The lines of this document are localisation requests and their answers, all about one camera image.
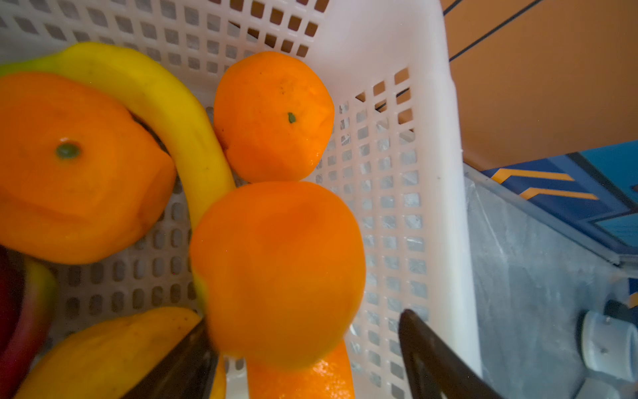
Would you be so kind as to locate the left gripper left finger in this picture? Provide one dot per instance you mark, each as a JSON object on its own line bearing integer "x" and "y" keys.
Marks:
{"x": 189, "y": 370}

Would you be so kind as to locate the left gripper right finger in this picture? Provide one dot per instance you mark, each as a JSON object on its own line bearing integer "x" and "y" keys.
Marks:
{"x": 433, "y": 369}

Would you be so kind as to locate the orange persimmon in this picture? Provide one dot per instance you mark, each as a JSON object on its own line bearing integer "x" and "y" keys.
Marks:
{"x": 284, "y": 270}

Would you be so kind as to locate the pink dragon fruit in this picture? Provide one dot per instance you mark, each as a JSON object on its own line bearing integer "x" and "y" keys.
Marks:
{"x": 28, "y": 300}

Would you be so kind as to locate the round white clock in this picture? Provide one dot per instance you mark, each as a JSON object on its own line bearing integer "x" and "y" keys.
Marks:
{"x": 609, "y": 346}

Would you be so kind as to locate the white perforated plastic basket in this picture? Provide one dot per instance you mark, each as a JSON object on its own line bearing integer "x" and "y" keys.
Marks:
{"x": 395, "y": 154}

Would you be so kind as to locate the yellow banana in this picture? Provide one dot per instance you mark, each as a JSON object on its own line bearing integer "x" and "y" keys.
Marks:
{"x": 158, "y": 98}

